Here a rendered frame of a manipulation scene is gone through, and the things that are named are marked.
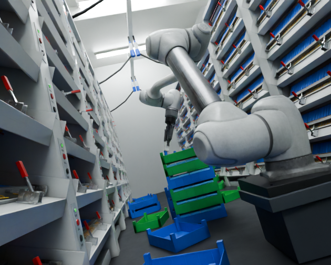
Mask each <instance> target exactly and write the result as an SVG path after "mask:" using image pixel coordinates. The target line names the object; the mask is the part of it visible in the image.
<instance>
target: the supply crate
mask: <svg viewBox="0 0 331 265"><path fill-rule="evenodd" d="M160 157H161V161H162V164H163V165H165V164H166V165H168V164H172V163H175V162H178V161H182V160H186V159H189V158H193V157H196V154H195V152H194V149H193V147H192V148H189V149H185V150H182V151H178V152H175V153H172V154H168V155H163V153H162V152H161V153H160Z"/></svg>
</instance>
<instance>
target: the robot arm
mask: <svg viewBox="0 0 331 265"><path fill-rule="evenodd" d="M210 36H211V33H210V28H209V27H208V25H206V24H204V23H197V24H195V25H194V26H193V27H192V28H186V29H178V28H170V29H161V30H157V31H155V32H153V33H151V34H149V35H148V37H147V38H146V53H147V55H148V56H149V57H150V58H151V59H153V60H158V61H159V62H161V63H163V64H164V65H166V66H168V67H170V69H171V70H172V72H173V73H172V74H170V75H168V76H166V77H164V78H162V79H160V80H158V81H157V82H155V83H154V84H153V86H152V87H150V88H148V89H143V90H142V91H141V92H140V94H139V100H140V101H141V102H142V103H143V104H146V105H149V106H153V107H161V108H164V109H165V123H166V124H167V126H166V129H165V130H164V149H163V151H167V152H168V151H169V148H170V141H171V140H172V135H173V130H174V125H175V124H176V119H177V118H178V112H179V108H180V104H181V94H180V92H179V91H178V90H176V89H171V90H170V91H169V92H168V93H167V94H165V93H162V91H161V88H163V87H166V86H168V85H171V84H173V83H175V82H177V81H178V82H179V84H180V85H181V87H182V88H183V90H184V92H185V93H186V95H187V97H188V98H189V100H190V102H191V104H192V105H193V107H194V109H195V110H196V112H197V113H198V115H199V119H198V122H197V128H196V130H195V132H194V134H193V149H194V152H195V154H196V156H197V157H198V158H199V160H200V161H202V162H203V163H204V164H206V165H209V166H215V167H232V166H238V165H242V164H246V163H249V162H253V161H256V160H258V159H261V158H263V159H264V163H265V169H266V170H265V171H261V172H260V176H262V177H265V178H267V179H269V180H270V181H271V182H272V181H279V180H283V179H288V178H293V177H298V176H303V175H309V174H314V173H317V172H324V171H329V170H330V166H329V165H322V164H318V163H316V162H315V160H314V157H313V155H312V151H311V147H310V143H309V138H308V134H307V130H306V127H305V124H304V121H303V119H302V116H301V113H300V112H299V110H298V108H297V107H296V105H295V104H294V103H293V102H292V101H291V100H290V99H289V98H287V97H285V96H283V95H275V96H269V97H265V98H262V99H260V100H259V101H258V102H257V103H255V104H254V106H253V107H252V109H251V114H250V115H248V114H247V113H246V112H244V111H242V110H241V109H239V108H237V107H236V106H234V105H233V104H232V103H230V102H225V101H222V99H221V98H220V97H219V96H218V94H217V93H216V91H215V90H214V89H213V87H212V86H211V85H210V83H209V82H208V80H207V79H206V78H205V76H204V75H203V74H202V72H201V71H200V70H199V68H198V66H197V64H198V63H199V62H200V60H201V59H202V57H203V56H204V54H205V52H206V50H207V48H208V45H209V42H210Z"/></svg>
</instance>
